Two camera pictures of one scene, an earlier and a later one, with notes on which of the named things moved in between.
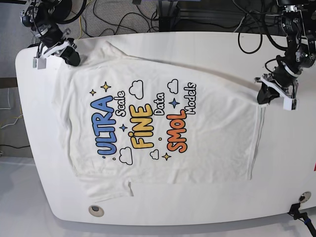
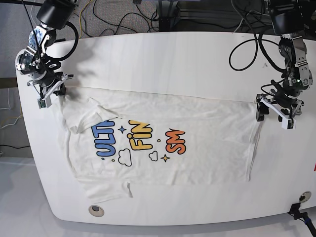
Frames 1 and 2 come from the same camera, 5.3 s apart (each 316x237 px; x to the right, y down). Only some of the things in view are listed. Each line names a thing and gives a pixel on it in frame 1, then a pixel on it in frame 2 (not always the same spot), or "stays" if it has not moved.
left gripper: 54,40 -> 52,83
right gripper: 283,79 -> 286,101
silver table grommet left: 96,211 stays
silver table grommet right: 304,197 stays
